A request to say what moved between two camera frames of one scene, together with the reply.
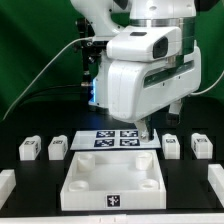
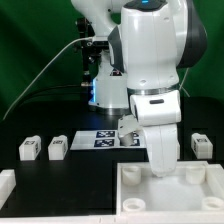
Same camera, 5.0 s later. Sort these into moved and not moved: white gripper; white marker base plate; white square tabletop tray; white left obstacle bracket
Moved: white gripper; white square tabletop tray
Not moved: white left obstacle bracket; white marker base plate
